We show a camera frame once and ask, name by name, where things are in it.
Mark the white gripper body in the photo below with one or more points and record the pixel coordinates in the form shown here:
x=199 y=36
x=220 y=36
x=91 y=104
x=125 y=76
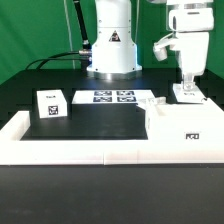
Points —
x=192 y=51

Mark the white cabinet door panel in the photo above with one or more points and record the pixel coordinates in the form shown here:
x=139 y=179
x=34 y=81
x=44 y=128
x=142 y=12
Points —
x=193 y=95

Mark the white cabinet body box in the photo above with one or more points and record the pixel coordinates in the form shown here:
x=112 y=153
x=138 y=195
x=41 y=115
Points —
x=183 y=122

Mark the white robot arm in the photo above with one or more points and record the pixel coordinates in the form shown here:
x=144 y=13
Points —
x=114 y=53

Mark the white cabinet top block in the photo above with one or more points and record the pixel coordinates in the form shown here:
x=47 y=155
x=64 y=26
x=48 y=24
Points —
x=51 y=103

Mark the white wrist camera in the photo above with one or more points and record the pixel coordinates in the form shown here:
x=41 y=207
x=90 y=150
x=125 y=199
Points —
x=160 y=47

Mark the white marker base plate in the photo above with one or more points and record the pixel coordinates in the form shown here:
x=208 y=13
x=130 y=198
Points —
x=111 y=96

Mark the white U-shaped workspace frame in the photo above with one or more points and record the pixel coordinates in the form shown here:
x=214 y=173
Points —
x=15 y=151

